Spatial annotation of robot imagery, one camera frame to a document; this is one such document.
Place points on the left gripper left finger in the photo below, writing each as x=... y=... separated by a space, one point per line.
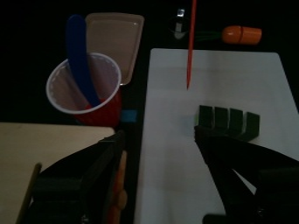
x=77 y=189

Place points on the red toy knife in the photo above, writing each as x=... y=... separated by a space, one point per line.
x=189 y=52

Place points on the wooden box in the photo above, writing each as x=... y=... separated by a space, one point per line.
x=51 y=145

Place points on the red plastic cup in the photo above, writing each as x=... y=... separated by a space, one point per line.
x=103 y=115

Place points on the orange marker right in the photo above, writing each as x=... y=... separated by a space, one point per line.
x=240 y=35

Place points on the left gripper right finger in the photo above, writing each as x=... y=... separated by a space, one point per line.
x=272 y=198

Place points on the blue tape square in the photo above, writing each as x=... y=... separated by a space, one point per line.
x=128 y=116

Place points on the white cutting board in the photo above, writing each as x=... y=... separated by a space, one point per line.
x=175 y=145

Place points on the pink plastic tray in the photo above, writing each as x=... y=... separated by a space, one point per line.
x=116 y=38

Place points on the blue plastic spoon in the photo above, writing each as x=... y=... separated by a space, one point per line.
x=77 y=52

